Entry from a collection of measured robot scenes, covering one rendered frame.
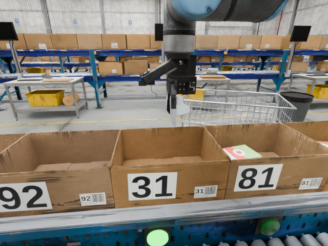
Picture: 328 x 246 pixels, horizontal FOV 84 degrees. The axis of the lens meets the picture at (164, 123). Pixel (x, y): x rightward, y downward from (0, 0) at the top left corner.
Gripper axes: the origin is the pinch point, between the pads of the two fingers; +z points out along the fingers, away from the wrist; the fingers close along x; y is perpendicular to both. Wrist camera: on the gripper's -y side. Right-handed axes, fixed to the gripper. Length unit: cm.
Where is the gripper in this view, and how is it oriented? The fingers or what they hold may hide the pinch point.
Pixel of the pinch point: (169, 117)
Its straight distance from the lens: 60.8
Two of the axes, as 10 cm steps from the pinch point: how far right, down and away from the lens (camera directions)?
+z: -0.1, 9.3, 3.8
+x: -1.0, -3.7, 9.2
